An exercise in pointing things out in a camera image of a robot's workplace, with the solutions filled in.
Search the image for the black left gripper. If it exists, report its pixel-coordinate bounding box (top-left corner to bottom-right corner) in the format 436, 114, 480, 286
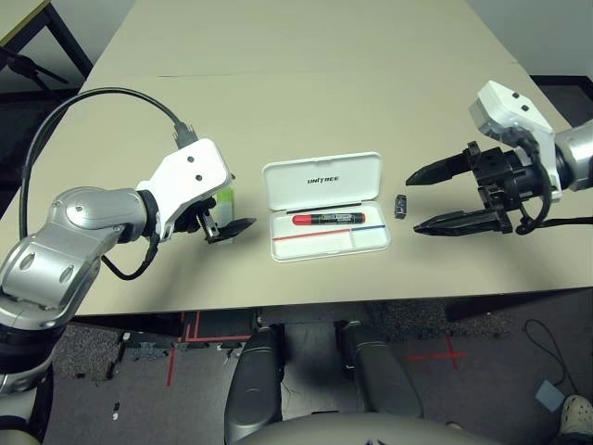
173, 197, 259, 245

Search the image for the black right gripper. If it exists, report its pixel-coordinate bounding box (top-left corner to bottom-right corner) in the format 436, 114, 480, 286
406, 141, 564, 235

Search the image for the white eraser with green cap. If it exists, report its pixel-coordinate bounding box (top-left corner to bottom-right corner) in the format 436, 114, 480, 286
216, 187, 236, 242

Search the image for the red black whiteboard marker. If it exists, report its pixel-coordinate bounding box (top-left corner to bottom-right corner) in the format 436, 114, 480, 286
291, 211, 367, 227

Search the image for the white plastic pencil case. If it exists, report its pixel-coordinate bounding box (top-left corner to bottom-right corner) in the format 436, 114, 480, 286
261, 150, 393, 263

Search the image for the grey robot left leg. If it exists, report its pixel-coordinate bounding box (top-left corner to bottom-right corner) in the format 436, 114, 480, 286
224, 324, 286, 444

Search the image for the grey robot leg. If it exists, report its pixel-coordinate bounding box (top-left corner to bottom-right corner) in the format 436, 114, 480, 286
224, 324, 286, 444
340, 320, 425, 418

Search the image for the grey robot right leg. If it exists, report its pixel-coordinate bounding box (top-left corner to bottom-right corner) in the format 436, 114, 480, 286
340, 320, 425, 418

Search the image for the grey foot pedal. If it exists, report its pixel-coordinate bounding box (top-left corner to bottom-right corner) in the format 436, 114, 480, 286
535, 379, 566, 413

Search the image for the grey robot torso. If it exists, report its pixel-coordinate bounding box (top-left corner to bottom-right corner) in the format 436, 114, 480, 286
231, 412, 511, 445

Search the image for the white shoe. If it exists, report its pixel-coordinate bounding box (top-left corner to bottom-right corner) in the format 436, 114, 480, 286
558, 394, 593, 439

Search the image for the black framed side table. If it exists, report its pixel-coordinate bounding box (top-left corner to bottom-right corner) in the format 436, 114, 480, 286
0, 0, 94, 84

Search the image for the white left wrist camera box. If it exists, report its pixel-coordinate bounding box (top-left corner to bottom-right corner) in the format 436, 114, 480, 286
136, 137, 233, 242

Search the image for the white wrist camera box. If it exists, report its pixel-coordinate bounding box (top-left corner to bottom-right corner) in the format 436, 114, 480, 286
468, 80, 564, 200
136, 137, 233, 242

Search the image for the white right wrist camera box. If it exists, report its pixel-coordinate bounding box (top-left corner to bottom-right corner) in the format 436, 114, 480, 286
468, 80, 564, 200

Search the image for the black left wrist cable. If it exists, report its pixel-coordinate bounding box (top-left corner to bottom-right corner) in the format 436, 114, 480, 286
20, 87, 200, 282

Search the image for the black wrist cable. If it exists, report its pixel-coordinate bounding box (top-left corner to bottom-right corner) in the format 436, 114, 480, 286
20, 87, 200, 282
516, 132, 593, 235

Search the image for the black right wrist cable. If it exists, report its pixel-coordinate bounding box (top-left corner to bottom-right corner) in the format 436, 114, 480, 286
516, 132, 593, 235

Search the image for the thin black floor cable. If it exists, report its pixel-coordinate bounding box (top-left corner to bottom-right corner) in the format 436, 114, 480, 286
523, 318, 575, 390

